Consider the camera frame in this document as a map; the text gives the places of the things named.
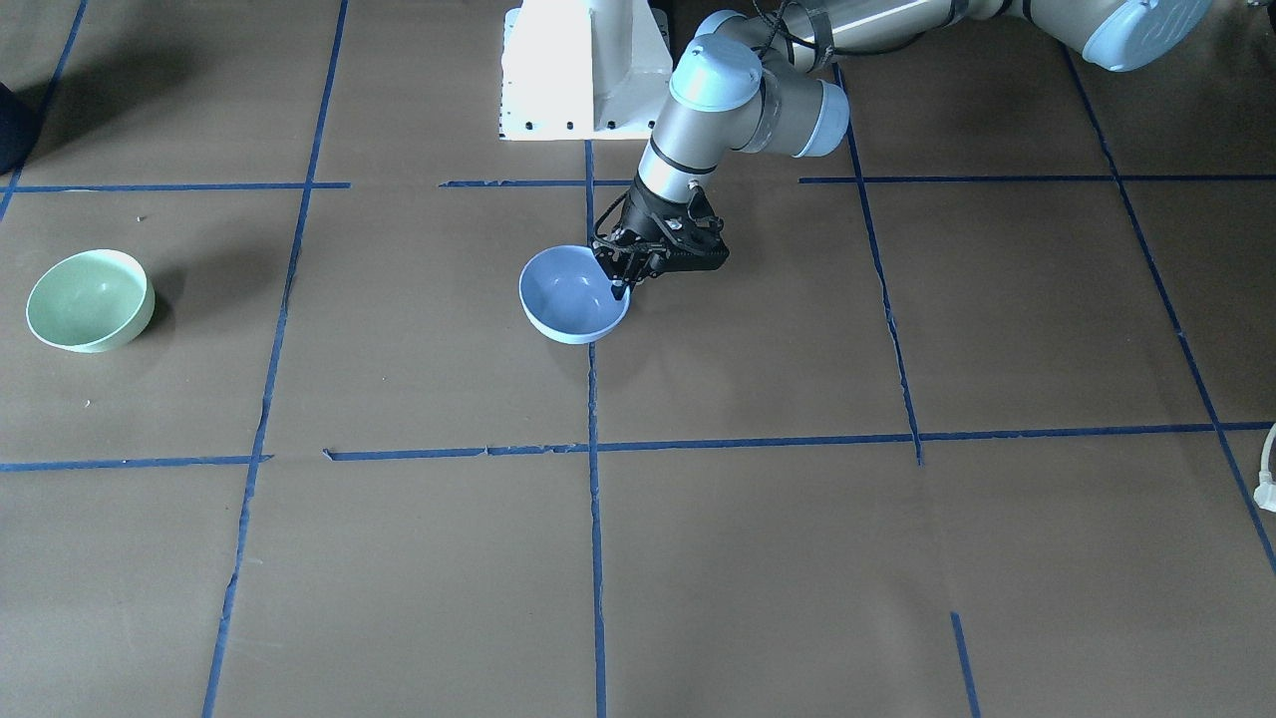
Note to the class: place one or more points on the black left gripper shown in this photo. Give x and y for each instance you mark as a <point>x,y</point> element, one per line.
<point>635,217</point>

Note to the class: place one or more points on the blue bowl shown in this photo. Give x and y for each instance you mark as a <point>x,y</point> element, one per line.
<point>567,296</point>

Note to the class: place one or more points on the green bowl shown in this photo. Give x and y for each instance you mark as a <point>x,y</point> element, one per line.
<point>93,302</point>

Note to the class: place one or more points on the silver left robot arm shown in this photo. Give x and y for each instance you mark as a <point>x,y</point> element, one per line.
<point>749,84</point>

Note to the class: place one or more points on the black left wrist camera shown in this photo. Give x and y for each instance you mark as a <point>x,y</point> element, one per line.
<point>690,235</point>

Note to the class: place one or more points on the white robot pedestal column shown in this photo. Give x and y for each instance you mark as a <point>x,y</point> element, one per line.
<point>583,70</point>

